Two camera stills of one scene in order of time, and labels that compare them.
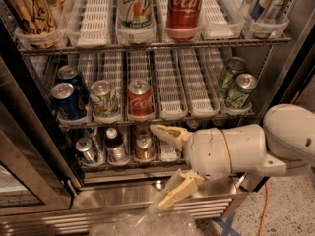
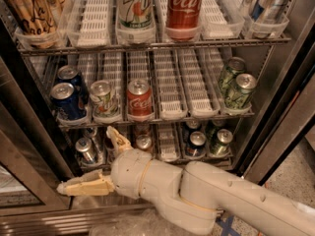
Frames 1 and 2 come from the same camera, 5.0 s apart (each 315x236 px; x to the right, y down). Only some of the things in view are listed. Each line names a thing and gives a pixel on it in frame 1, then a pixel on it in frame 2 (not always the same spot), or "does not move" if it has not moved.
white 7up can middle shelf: x=103 y=97 does not move
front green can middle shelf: x=239 y=91 does not move
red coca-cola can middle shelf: x=139 y=99 does not move
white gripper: x=205 y=152 → x=127 y=171
